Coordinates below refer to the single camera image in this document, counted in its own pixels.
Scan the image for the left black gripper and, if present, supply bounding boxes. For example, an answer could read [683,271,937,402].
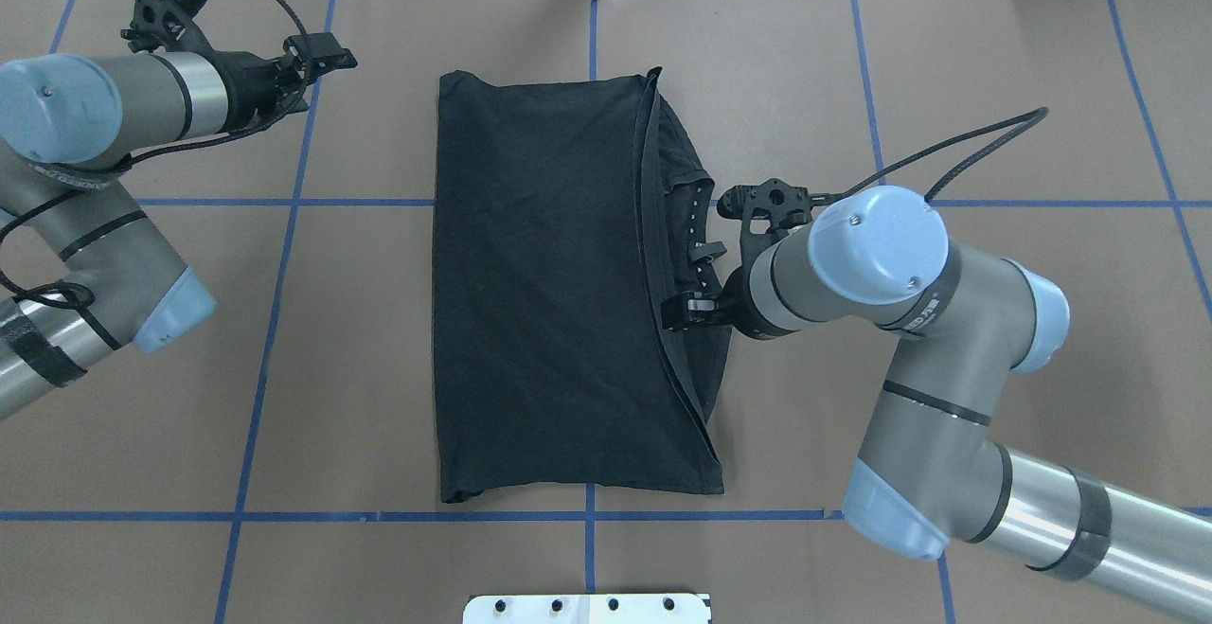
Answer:
[221,32,359,128]

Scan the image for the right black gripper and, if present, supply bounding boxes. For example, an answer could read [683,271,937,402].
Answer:
[661,241,782,340]

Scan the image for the black graphic t-shirt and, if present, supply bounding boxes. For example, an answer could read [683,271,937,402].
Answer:
[433,70,731,504]

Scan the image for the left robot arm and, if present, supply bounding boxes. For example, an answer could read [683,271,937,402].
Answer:
[1,32,358,417]

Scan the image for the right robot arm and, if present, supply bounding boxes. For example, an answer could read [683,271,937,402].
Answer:
[661,181,1211,623]

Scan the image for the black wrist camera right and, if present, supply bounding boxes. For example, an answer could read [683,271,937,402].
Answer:
[716,178,827,267]

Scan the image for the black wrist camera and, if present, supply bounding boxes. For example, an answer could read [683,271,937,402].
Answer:
[716,178,827,267]
[118,0,215,55]

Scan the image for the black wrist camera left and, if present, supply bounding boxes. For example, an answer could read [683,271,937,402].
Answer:
[118,0,215,55]

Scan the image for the white camera mast base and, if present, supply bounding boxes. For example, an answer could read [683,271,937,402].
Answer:
[462,592,714,623]

